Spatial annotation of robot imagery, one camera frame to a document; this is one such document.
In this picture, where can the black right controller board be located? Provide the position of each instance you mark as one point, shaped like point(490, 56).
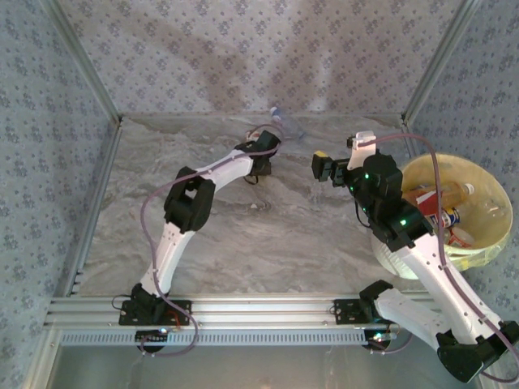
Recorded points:
point(379, 339)

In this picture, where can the black controller board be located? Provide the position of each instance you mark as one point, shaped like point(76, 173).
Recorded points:
point(379, 339)
point(152, 338)

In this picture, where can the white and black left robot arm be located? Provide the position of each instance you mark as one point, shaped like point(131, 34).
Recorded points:
point(178, 202)

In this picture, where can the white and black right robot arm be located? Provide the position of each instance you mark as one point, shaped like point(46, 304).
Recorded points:
point(438, 291)

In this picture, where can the black left controller board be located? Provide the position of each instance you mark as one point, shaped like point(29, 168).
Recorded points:
point(152, 338)

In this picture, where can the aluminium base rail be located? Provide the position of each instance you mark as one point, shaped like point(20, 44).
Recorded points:
point(263, 310)

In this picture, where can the clear crushed water bottle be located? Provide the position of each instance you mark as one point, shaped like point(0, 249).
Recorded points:
point(284, 121)

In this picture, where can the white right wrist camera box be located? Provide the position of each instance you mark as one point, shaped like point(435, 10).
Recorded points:
point(361, 146)

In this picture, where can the white bin with yellow bag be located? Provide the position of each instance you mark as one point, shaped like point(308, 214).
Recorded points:
point(486, 178)

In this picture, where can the aluminium frame post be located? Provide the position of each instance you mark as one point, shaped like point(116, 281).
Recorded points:
point(81, 56)
point(439, 56)

